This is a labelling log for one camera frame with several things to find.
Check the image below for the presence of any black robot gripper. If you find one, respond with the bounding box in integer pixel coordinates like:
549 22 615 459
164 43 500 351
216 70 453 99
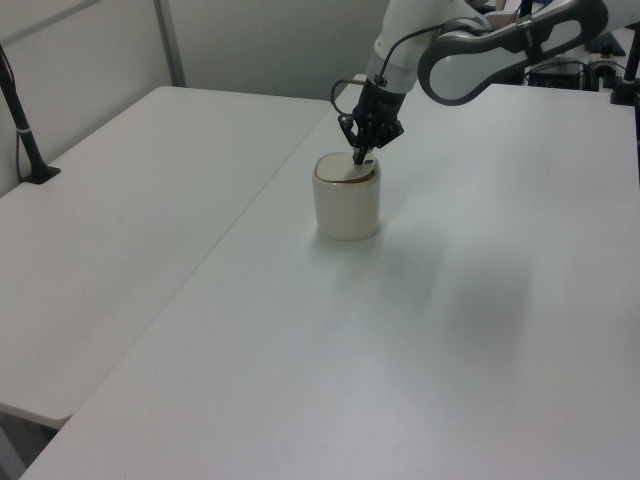
337 75 406 167

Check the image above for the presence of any beige swing bin lid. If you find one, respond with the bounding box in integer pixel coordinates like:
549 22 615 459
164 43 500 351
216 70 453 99
315 153 377 183

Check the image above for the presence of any cream plastic trash bin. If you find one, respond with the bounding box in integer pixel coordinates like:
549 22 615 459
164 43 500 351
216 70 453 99
312 151 384 242

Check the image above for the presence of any black computer equipment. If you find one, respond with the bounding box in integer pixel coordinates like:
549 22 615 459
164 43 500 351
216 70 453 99
523 30 627 92

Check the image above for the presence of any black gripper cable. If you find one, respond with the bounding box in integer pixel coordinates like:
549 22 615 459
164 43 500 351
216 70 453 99
329 18 454 117

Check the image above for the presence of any grey metal partition post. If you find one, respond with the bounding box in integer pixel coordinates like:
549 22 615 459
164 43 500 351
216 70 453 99
152 0 188 89

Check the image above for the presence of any black camera stand pole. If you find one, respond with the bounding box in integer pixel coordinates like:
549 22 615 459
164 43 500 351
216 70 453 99
606 27 640 107
0 42 62 187

